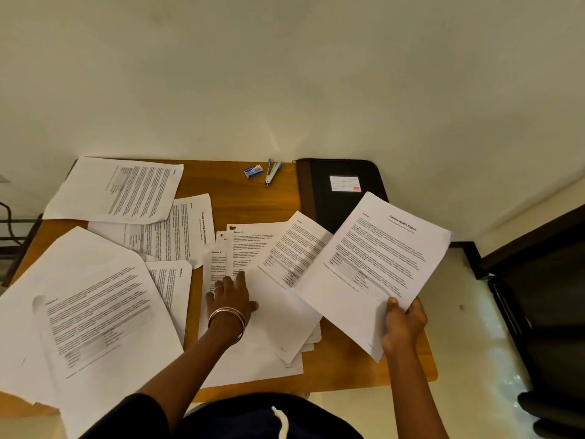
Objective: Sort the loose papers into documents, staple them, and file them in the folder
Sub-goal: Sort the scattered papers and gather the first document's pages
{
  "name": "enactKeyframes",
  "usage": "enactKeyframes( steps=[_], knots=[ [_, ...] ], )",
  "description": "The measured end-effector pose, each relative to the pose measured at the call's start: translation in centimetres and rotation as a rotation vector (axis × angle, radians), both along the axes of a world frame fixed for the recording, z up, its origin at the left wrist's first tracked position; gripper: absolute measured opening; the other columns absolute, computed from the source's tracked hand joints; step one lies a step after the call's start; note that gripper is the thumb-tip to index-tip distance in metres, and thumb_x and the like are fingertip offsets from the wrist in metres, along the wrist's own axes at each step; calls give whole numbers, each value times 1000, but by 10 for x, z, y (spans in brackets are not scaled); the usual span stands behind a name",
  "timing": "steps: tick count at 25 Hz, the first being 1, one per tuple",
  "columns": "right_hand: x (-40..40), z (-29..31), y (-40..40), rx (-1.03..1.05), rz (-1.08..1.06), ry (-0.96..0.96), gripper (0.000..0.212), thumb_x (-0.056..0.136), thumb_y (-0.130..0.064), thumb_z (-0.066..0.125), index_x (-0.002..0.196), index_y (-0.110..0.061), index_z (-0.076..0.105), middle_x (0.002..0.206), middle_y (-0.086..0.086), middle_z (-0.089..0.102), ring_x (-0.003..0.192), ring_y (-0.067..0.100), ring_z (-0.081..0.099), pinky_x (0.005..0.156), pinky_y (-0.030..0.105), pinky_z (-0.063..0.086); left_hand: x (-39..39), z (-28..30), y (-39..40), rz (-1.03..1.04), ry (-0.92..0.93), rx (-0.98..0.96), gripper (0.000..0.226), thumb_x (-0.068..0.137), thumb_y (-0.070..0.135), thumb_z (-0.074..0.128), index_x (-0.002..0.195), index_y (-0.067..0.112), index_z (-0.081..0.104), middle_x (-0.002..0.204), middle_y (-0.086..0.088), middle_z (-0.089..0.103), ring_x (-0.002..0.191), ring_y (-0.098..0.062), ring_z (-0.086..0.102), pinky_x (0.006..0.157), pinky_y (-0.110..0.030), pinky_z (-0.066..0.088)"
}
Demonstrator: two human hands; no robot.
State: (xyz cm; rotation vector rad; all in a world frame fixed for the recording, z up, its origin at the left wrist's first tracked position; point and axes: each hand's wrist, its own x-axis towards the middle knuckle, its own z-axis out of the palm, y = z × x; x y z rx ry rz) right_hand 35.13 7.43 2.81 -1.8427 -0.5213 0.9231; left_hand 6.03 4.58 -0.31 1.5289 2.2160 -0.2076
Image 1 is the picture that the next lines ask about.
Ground pile of white papers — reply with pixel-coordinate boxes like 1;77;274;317
198;230;322;389

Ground black cushioned seat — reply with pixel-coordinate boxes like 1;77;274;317
518;391;585;439

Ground thin metal wrist bangles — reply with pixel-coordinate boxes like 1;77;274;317
207;307;248;346

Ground person's right forearm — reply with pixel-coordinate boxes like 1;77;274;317
381;345;451;439

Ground person's right hand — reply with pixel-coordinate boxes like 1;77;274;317
381;297;429;357

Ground blank white paper sheet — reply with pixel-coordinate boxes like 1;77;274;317
0;226;147;407

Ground white drawstring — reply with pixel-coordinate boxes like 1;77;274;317
271;406;290;439

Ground black zip document folder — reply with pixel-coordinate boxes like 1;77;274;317
295;158;389;234

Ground blue silver stapler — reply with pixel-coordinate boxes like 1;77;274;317
264;159;283;187

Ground dark metal chair frame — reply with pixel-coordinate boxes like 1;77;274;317
0;201;43;288

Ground dark wooden furniture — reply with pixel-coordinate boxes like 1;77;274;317
475;215;585;398

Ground printed white paper sheet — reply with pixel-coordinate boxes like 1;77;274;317
294;192;452;363
145;260;193;345
31;258;185;439
225;222;289;291
244;211;334;365
43;156;184;225
88;194;216;270

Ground dark navy garment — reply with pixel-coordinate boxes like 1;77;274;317
80;392;364;439

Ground person's left hand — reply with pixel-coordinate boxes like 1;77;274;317
206;271;259;321

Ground person's left forearm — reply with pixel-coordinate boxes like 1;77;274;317
137;315;247;430

